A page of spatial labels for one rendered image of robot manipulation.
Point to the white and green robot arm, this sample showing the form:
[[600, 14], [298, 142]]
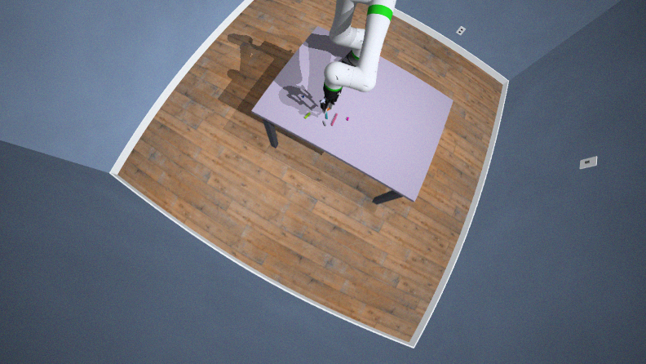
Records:
[[367, 44]]

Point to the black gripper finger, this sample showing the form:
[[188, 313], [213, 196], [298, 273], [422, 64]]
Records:
[[332, 103], [324, 105]]

